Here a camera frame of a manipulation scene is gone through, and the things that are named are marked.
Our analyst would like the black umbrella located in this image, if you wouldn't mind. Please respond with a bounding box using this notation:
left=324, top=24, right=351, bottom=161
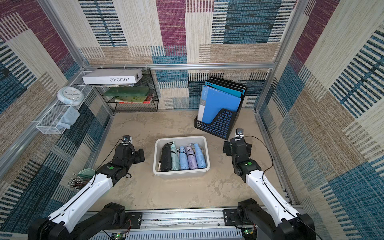
left=159, top=142, right=173, bottom=172

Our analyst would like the lavender umbrella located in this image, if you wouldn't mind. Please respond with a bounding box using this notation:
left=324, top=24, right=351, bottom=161
left=187, top=146, right=198, bottom=170

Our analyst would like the white plastic storage box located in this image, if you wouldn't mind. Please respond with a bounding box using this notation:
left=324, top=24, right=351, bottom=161
left=153, top=136, right=211, bottom=179

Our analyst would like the grey green umbrella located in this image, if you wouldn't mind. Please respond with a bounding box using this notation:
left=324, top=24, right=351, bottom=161
left=170, top=143, right=181, bottom=171

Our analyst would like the light blue umbrella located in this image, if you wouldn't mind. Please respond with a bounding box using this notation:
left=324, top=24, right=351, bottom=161
left=179, top=146, right=189, bottom=170

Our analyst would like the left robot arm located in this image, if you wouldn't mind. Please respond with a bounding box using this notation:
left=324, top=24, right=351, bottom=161
left=28, top=135, right=145, bottom=240

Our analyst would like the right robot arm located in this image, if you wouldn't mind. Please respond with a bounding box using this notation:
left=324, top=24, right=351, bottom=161
left=223, top=137, right=317, bottom=240

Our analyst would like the white folio box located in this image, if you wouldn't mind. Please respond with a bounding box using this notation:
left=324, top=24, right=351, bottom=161
left=83, top=69, right=143, bottom=85

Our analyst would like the black mesh file holder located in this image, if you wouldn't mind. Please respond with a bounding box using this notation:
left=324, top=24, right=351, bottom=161
left=194, top=109, right=240, bottom=141

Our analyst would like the green pen cup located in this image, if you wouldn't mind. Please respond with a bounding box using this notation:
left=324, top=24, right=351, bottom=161
left=68, top=169, right=96, bottom=190

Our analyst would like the teal file folder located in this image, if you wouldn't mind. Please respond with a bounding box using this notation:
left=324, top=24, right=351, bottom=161
left=205, top=81, right=243, bottom=98

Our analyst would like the green book on shelf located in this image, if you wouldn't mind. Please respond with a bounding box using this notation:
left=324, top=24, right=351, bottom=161
left=103, top=87, right=150, bottom=98

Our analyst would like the light blue cloth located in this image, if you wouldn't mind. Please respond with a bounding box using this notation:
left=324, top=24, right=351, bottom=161
left=57, top=107, right=80, bottom=130

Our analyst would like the white round clock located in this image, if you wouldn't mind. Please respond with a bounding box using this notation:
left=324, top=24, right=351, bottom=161
left=57, top=87, right=85, bottom=106

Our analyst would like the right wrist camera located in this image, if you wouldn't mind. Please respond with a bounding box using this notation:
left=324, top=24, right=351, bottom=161
left=235, top=128, right=244, bottom=138

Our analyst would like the black wire shelf rack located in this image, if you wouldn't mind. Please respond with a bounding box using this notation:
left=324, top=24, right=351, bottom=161
left=95, top=68, right=159, bottom=114

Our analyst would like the white wire wall basket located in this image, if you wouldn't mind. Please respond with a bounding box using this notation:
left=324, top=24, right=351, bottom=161
left=35, top=70, right=94, bottom=135

